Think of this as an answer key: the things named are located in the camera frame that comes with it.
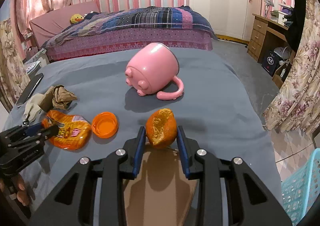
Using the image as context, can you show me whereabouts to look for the silver desk lamp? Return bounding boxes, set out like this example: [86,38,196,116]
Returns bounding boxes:
[264,0,274,18]

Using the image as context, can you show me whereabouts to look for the floral blue curtain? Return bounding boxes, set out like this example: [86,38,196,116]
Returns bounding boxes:
[264,0,319,134]

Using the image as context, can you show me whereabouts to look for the wooden desk with drawers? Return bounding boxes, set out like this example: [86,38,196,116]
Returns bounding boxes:
[247,14,296,88]

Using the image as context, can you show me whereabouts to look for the pink pig mug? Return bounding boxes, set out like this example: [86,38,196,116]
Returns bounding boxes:
[125,43,184,100]

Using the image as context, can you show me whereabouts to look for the yellow duck plush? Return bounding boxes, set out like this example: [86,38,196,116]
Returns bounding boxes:
[70,13,84,24]

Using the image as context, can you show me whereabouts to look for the orange mandarin peel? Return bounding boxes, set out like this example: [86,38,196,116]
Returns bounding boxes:
[145,108,177,149]

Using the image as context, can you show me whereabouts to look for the pink headboard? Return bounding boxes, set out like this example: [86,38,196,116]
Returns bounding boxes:
[29,1,100,47]

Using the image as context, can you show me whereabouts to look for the plaid patchwork blanket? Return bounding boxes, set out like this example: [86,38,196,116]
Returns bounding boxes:
[42,6,217,49]

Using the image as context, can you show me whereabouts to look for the black hanging garment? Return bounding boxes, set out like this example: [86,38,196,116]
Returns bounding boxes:
[285,0,306,52]

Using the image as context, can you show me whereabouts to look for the left floral curtain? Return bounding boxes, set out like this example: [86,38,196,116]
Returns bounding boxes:
[0,18,30,112]

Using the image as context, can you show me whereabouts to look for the black smartphone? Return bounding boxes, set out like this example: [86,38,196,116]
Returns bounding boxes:
[16,73,44,108]

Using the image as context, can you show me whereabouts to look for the bed with purple sheet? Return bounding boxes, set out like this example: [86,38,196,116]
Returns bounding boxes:
[29,0,218,63]

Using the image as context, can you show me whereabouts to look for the light blue plastic basket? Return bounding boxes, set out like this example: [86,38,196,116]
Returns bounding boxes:
[281,148,319,225]

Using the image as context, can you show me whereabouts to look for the orange snack bag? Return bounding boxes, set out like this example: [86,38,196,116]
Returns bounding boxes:
[41,110,91,151]

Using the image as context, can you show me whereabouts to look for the orange plastic lid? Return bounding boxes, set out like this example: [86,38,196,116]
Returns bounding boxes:
[92,112,119,139]

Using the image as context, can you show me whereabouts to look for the left human hand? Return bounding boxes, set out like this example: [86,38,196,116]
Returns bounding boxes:
[12,174,30,206]

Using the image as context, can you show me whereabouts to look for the brown folded sock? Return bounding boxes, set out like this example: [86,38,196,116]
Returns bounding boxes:
[39,86,54,113]

